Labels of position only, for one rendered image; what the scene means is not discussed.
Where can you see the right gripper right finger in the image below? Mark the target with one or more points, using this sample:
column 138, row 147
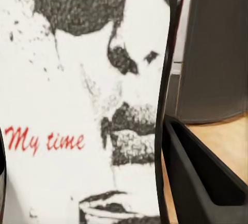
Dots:
column 204, row 189

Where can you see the coffee maker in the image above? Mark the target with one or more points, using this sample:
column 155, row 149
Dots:
column 209, row 76

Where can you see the bottle of coffee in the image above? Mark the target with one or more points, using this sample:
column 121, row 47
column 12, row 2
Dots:
column 83, row 88

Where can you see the countertop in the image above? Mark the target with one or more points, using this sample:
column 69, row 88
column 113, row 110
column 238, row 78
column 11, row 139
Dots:
column 228, row 139

